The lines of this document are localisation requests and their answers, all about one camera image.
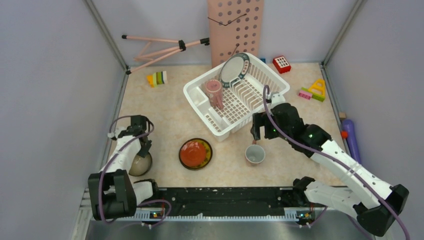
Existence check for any purple cylinder toy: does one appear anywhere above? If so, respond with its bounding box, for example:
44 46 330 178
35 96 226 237
340 119 362 164

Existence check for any salmon mug white interior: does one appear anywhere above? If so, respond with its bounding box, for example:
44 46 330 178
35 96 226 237
244 140 266 166

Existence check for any pink patterned mug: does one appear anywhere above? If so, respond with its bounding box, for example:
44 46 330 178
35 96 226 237
204 79 224 110

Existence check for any pink tripod stand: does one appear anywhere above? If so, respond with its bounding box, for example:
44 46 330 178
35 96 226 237
121 34 211 75

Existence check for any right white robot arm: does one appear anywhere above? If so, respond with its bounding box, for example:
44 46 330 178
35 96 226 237
250 103 411 240

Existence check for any pink perforated board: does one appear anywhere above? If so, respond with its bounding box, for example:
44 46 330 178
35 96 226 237
207 0 264 68

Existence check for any multicolour striped toy block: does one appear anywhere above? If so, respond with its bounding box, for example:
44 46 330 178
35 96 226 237
146 71 168 88

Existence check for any white plastic dish rack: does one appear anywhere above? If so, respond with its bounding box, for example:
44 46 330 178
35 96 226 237
183 53 290 142

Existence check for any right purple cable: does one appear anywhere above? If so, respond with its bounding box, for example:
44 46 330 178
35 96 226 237
262 85 412 240

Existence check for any red grid toy block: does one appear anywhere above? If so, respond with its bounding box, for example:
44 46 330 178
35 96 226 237
272 55 292 74

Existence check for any yellow triangular toy block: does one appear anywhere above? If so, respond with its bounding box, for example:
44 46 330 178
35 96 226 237
308 79 326 97

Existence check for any brown ceramic bowl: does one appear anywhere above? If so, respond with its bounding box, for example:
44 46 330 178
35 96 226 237
128 153 153 177

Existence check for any green toy brick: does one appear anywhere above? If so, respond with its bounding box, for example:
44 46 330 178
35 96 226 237
301 87 326 102

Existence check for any pink toy brick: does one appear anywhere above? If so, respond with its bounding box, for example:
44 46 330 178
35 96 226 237
298 90 313 100

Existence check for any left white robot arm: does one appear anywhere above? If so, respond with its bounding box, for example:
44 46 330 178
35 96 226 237
87 115 161 223

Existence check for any small wooden block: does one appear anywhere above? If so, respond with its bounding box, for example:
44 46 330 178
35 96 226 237
338 112 347 121

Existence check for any white plate green rim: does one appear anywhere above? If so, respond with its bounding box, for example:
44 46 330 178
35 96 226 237
218 53 251 89

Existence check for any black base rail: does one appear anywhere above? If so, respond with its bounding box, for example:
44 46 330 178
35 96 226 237
129 186 327 220

